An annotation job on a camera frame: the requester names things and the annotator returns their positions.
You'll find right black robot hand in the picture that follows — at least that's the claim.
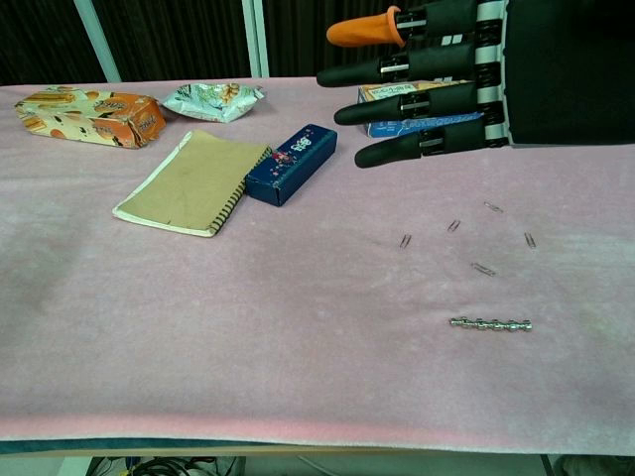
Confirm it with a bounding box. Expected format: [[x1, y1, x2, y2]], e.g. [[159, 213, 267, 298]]
[[316, 0, 635, 170]]

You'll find blue biscuit box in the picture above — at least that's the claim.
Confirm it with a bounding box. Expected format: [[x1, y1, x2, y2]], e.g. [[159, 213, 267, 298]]
[[357, 81, 485, 139]]

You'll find dark blue pencil box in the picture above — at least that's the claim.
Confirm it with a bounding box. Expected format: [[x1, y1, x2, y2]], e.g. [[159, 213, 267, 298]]
[[244, 123, 338, 208]]

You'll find white-green snack bag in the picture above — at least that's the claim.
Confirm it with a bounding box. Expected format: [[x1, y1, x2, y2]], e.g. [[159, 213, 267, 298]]
[[162, 82, 265, 124]]

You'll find brown spiral notebook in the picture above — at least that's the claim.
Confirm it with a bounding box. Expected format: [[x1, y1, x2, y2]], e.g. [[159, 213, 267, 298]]
[[112, 129, 273, 238]]

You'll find pink table cloth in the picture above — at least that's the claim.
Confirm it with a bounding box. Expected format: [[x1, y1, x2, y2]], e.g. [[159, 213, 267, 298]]
[[0, 76, 635, 450]]

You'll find crushed orange biscuit box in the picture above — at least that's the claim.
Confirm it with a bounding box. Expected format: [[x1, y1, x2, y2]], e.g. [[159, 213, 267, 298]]
[[14, 85, 168, 150]]

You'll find light grey double partition post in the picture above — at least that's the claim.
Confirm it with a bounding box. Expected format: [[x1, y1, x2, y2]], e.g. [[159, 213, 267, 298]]
[[241, 0, 271, 79]]

